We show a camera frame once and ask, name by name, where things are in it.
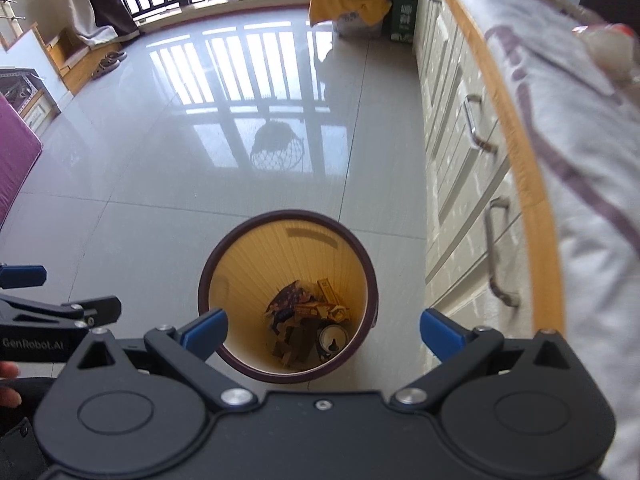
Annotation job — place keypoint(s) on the printed grey blanket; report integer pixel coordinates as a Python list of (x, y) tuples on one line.
[(590, 210)]

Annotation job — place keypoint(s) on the yellow cloth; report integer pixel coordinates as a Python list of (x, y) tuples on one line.
[(350, 0)]

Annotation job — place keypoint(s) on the purple snack packet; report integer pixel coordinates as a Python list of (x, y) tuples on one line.
[(285, 300)]

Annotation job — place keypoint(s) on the cream cabinet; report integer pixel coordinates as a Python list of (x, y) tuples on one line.
[(450, 160)]

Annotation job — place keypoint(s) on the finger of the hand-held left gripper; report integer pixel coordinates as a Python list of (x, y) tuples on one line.
[(100, 310), (22, 276)]

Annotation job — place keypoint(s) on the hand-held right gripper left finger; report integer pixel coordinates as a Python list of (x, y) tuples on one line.
[(207, 327)]

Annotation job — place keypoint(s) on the grey slipper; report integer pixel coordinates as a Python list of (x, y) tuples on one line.
[(105, 70), (116, 58)]

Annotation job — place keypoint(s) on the brown cardboard piece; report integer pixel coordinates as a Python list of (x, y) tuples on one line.
[(295, 345)]

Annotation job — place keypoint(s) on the brown and white curtain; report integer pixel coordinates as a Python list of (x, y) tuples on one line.
[(95, 0)]

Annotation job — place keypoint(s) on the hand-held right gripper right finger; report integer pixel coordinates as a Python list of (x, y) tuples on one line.
[(440, 332)]

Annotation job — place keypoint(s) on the white red plastic bag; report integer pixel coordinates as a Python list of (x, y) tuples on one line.
[(607, 50)]

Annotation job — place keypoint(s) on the green carton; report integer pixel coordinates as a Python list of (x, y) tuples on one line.
[(405, 5)]

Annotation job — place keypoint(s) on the white storage box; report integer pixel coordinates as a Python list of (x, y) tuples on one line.
[(357, 27)]

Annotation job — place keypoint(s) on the purple mat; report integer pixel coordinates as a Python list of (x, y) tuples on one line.
[(15, 160)]

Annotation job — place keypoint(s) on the crushed blue drink can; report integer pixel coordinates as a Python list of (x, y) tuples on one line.
[(334, 337)]

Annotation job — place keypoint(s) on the small yellow carton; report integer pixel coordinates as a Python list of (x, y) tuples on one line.
[(330, 295)]

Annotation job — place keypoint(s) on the wooden step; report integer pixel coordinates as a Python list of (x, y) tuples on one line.
[(75, 67)]

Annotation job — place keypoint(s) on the round yellow waste bin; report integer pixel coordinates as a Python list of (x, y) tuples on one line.
[(240, 270)]

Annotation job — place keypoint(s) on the person's left hand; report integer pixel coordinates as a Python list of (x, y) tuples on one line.
[(7, 395)]

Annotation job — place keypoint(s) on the white low shelf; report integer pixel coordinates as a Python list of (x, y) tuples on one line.
[(37, 105)]

